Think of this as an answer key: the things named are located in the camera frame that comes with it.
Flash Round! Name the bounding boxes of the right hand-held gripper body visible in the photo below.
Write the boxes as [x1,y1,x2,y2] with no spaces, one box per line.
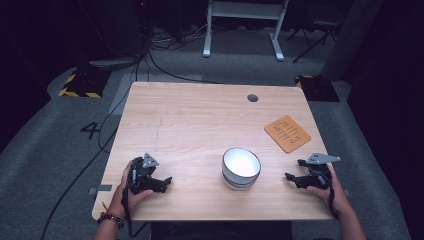
[304,152,342,190]

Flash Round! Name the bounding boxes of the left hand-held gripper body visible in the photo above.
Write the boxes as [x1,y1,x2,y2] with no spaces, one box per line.
[128,152,160,196]

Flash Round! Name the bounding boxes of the person's right hand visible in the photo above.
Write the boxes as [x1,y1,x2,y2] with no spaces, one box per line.
[305,164,352,218]

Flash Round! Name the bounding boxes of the person's left hand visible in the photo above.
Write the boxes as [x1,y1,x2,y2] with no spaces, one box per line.
[108,161,155,220]

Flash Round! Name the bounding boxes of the orange square coaster mat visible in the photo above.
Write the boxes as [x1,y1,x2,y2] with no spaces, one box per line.
[263,115,312,155]

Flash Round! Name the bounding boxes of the grey tape piece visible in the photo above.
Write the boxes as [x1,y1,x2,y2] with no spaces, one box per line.
[88,184,114,196]

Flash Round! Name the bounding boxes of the person's dark clothing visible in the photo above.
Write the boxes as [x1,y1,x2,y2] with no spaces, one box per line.
[149,220,294,240]

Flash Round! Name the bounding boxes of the black tripod stand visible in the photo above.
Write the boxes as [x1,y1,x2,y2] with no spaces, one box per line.
[286,18,338,64]

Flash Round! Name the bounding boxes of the grey curtain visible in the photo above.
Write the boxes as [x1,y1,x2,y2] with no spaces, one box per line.
[320,0,385,82]

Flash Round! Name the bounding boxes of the black right gripper strap cable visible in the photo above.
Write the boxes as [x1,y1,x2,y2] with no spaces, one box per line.
[327,173,340,222]

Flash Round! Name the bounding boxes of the black gripper strap cable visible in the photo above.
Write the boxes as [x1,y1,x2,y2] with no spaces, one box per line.
[120,186,150,239]
[327,173,340,222]

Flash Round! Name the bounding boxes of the black left gripper strap cable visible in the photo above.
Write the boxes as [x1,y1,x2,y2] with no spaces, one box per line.
[120,186,150,239]

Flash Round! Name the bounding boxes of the long black floor cable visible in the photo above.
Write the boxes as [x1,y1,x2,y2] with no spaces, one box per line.
[39,49,151,240]

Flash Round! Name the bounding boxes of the dark beaded bracelet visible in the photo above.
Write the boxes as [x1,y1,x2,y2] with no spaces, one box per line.
[96,213,126,230]

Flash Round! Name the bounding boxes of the black base plate yellow stripes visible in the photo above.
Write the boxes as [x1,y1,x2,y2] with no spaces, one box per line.
[58,67,112,99]
[294,74,341,103]

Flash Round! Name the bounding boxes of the curved black floor cable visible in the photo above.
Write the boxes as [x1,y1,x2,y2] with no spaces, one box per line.
[147,49,223,85]

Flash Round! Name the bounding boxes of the tangle of floor cables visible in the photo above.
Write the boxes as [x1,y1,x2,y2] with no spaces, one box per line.
[149,22,214,52]

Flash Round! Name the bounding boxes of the white desk frame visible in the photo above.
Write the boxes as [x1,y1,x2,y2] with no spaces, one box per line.
[202,0,290,62]

